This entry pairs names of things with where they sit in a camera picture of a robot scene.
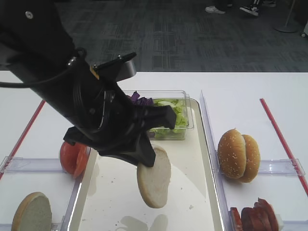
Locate left black white sneaker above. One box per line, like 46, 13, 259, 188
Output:
205, 6, 226, 14

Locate purple cabbage pieces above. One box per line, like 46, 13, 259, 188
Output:
127, 91, 154, 106

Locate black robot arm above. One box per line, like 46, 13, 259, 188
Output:
0, 0, 176, 167

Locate red strip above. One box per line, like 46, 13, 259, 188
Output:
259, 98, 308, 194
0, 100, 45, 178

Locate metal stand base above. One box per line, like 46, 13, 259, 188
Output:
273, 0, 298, 34

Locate white cheese block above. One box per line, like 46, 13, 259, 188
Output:
275, 213, 284, 231

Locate clear plastic salad box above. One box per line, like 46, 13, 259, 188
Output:
124, 90, 194, 140

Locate dark red meat patties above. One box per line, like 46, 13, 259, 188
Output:
241, 198, 279, 231

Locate thin red tomato slice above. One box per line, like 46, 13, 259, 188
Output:
230, 207, 243, 231

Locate left tomato slice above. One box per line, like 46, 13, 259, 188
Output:
60, 142, 80, 175

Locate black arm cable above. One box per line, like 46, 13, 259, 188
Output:
0, 48, 87, 89

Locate left red strip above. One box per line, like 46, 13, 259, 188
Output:
0, 100, 45, 178

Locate clear holder upper right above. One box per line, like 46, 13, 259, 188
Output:
258, 159, 306, 176

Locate right red strip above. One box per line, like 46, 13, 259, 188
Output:
259, 98, 308, 194

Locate middle black white sneaker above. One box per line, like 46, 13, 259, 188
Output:
239, 6, 259, 17

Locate bun half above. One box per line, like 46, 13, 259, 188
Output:
11, 192, 52, 231
137, 145, 171, 208

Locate right tomato slice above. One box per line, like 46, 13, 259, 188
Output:
73, 145, 89, 179

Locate green lettuce pieces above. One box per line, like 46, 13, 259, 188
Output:
148, 98, 189, 140

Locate clear holder lower right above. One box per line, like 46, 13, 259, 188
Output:
282, 220, 308, 231

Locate left sesame bun top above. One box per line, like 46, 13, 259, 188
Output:
217, 129, 246, 179

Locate right sesame bun top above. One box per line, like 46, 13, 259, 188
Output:
239, 134, 261, 183

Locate sesame bun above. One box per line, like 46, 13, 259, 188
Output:
217, 129, 246, 179
239, 134, 261, 183

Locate right clear long rail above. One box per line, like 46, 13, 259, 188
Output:
200, 91, 233, 231

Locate metal baking tray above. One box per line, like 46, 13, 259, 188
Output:
68, 99, 224, 231

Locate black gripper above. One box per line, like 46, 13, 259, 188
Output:
64, 83, 176, 167

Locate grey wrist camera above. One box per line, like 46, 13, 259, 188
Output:
90, 52, 137, 82

